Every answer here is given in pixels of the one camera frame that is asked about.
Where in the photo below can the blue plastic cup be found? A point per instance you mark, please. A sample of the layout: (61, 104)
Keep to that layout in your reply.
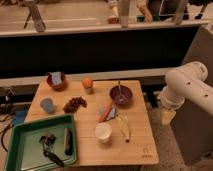
(47, 105)

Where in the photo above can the blue sponge in bowl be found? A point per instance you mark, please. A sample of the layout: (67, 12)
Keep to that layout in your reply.
(56, 78)

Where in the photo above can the orange fruit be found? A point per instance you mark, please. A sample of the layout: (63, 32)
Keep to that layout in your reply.
(87, 83)

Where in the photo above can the dark utensil in tray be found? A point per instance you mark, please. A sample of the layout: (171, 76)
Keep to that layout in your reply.
(47, 141)

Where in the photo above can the bunch of dark grapes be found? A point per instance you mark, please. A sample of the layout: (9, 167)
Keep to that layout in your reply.
(73, 105)

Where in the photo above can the green plastic tray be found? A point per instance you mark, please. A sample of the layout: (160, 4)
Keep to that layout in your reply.
(25, 153)

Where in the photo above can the white paper cup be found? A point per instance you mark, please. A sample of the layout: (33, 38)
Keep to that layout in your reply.
(103, 132)

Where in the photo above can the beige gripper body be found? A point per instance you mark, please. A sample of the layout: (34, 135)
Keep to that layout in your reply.
(167, 115)

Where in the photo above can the black brush in tray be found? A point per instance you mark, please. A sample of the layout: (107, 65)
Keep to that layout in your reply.
(68, 142)

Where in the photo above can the brown bowl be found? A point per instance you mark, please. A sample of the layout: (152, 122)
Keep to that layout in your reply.
(59, 87)

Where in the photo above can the small glass under orange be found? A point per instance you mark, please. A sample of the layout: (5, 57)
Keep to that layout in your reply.
(89, 90)

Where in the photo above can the grey blue cloth piece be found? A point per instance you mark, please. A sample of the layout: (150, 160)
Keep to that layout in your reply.
(112, 114)

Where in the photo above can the wooden board table top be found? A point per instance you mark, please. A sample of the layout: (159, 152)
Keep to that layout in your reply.
(141, 148)

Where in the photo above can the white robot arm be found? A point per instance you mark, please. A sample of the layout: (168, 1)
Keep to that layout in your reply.
(185, 82)

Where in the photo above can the orange red pepper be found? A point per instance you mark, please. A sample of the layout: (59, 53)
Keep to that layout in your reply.
(105, 113)

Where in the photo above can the purple bowl with spoon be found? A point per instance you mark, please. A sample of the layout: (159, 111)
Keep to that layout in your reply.
(121, 95)

